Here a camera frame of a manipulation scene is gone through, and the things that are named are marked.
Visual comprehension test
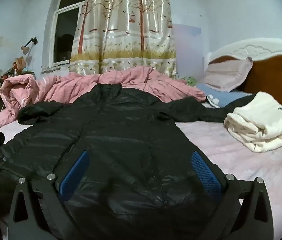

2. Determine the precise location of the white and wooden headboard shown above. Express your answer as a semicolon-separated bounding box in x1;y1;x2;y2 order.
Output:
203;38;282;113

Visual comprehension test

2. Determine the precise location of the pink checked quilt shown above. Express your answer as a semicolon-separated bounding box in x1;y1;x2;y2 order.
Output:
0;66;206;132

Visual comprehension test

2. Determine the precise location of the black puffer jacket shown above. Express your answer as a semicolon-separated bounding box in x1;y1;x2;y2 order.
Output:
0;82;259;240

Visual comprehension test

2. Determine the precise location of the cream folded garment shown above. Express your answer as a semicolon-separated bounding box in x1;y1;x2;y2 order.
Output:
224;92;282;153

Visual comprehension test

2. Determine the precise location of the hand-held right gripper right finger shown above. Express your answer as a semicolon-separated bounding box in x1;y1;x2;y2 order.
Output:
191;151;274;240

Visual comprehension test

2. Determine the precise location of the blue floral pillow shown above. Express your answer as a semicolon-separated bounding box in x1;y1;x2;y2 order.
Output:
196;84;252;108

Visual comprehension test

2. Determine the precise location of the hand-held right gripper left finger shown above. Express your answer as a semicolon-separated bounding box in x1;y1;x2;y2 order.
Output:
8;151;90;240

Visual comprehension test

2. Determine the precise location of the wall lamp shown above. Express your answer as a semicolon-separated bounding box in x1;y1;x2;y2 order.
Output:
21;37;38;55

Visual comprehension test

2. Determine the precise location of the green cloth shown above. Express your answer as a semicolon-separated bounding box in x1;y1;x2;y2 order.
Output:
181;76;197;85

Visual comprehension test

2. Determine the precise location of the mauve pillow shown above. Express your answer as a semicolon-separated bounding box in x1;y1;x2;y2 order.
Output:
202;57;253;93

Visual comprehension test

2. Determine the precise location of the white frame window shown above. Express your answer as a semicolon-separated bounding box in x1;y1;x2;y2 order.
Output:
47;0;93;68

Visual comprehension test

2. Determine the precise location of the tree print curtain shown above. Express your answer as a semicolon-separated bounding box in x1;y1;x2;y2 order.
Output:
69;0;177;78

